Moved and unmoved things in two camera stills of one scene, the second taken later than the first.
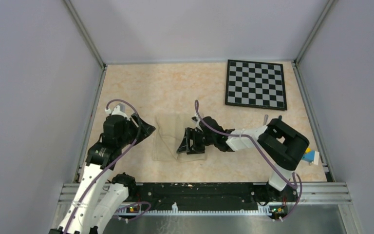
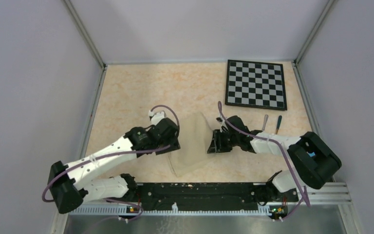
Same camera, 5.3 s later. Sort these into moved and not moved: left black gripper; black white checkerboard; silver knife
Moved: left black gripper
Not moved: black white checkerboard; silver knife
